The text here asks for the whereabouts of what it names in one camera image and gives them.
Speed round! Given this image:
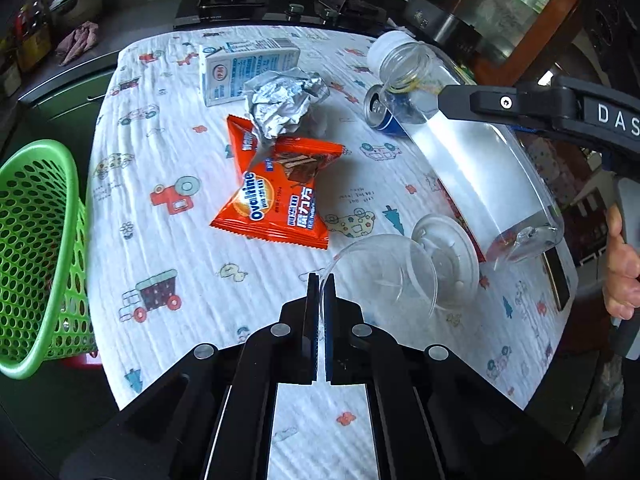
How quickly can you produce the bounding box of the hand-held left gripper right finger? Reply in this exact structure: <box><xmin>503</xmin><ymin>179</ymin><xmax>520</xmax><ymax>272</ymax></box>
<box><xmin>322</xmin><ymin>275</ymin><xmax>587</xmax><ymax>480</ymax></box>

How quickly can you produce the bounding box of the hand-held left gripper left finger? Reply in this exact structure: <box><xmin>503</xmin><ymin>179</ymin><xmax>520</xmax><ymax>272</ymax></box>
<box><xmin>61</xmin><ymin>272</ymin><xmax>321</xmax><ymax>480</ymax></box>

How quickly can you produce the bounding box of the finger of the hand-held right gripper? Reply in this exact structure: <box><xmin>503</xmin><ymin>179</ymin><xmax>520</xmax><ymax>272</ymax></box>
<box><xmin>439</xmin><ymin>76</ymin><xmax>583</xmax><ymax>129</ymax></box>

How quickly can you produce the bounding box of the large clear plastic bottle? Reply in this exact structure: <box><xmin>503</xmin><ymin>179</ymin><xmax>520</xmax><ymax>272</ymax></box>
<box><xmin>367</xmin><ymin>30</ymin><xmax>566</xmax><ymax>266</ymax></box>

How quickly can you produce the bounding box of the clear plastic cup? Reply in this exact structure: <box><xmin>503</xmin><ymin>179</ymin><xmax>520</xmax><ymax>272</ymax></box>
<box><xmin>320</xmin><ymin>232</ymin><xmax>441</xmax><ymax>321</ymax></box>

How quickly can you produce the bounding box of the blue drink can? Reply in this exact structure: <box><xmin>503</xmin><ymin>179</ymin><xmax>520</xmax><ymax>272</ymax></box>
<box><xmin>363</xmin><ymin>85</ymin><xmax>416</xmax><ymax>136</ymax></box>

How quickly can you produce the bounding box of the orange snack packet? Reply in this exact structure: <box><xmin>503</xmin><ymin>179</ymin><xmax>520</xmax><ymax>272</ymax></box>
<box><xmin>209</xmin><ymin>114</ymin><xmax>346</xmax><ymax>251</ymax></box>

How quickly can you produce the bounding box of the clear plastic cup lid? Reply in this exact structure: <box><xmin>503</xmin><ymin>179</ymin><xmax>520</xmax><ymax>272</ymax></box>
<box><xmin>411</xmin><ymin>214</ymin><xmax>482</xmax><ymax>311</ymax></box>

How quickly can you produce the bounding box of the silver foil wrapper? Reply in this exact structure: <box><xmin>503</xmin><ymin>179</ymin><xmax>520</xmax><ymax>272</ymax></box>
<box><xmin>243</xmin><ymin>67</ymin><xmax>331</xmax><ymax>142</ymax></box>

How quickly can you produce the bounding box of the white and blue milk carton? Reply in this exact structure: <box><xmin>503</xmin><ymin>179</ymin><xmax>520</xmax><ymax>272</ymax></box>
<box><xmin>199</xmin><ymin>39</ymin><xmax>302</xmax><ymax>107</ymax></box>

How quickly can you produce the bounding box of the green plastic mesh basket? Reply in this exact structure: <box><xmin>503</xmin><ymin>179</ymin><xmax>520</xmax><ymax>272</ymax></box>
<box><xmin>0</xmin><ymin>140</ymin><xmax>98</xmax><ymax>380</ymax></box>

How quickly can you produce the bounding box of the person's right hand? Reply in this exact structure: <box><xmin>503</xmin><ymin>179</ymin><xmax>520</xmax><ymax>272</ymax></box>
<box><xmin>603</xmin><ymin>205</ymin><xmax>640</xmax><ymax>322</ymax></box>

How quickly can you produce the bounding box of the brown wooden glass cabinet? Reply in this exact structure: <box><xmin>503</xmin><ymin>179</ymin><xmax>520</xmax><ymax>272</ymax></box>
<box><xmin>450</xmin><ymin>0</ymin><xmax>591</xmax><ymax>86</ymax></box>

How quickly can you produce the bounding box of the black rice cooker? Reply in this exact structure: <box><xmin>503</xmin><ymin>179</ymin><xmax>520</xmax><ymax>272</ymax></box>
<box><xmin>402</xmin><ymin>0</ymin><xmax>488</xmax><ymax>48</ymax></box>

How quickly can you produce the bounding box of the white rag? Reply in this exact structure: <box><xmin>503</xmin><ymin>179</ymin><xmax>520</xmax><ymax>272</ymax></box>
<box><xmin>385</xmin><ymin>15</ymin><xmax>417</xmax><ymax>37</ymax></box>

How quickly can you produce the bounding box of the black smartphone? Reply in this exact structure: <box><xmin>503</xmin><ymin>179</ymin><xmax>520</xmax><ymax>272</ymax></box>
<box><xmin>542</xmin><ymin>247</ymin><xmax>573</xmax><ymax>311</ymax></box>

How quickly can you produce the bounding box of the white cartoon printed tablecloth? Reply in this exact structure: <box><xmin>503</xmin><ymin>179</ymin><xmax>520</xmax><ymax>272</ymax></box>
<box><xmin>86</xmin><ymin>25</ymin><xmax>583</xmax><ymax>480</ymax></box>

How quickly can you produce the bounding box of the red plastic object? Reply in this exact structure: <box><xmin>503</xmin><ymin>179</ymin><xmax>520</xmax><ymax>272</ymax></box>
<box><xmin>64</xmin><ymin>352</ymin><xmax>101</xmax><ymax>372</ymax></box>

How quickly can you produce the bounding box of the black gas stove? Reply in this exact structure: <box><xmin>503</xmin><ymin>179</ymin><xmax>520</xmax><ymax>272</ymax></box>
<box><xmin>172</xmin><ymin>0</ymin><xmax>401</xmax><ymax>31</ymax></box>

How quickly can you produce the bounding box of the pink rag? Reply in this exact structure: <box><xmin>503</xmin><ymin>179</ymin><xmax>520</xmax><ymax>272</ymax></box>
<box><xmin>54</xmin><ymin>21</ymin><xmax>100</xmax><ymax>67</ymax></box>

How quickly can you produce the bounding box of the yellow label oil bottle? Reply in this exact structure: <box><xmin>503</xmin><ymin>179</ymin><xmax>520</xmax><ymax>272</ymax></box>
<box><xmin>17</xmin><ymin>5</ymin><xmax>53</xmax><ymax>73</ymax></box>

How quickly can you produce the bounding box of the steel pressure cooker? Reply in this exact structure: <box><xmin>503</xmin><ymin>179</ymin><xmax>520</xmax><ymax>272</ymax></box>
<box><xmin>47</xmin><ymin>0</ymin><xmax>113</xmax><ymax>31</ymax></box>

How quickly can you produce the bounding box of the red cap sauce bottle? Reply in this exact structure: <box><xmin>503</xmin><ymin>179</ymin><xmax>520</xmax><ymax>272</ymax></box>
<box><xmin>12</xmin><ymin>7</ymin><xmax>32</xmax><ymax>41</ymax></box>

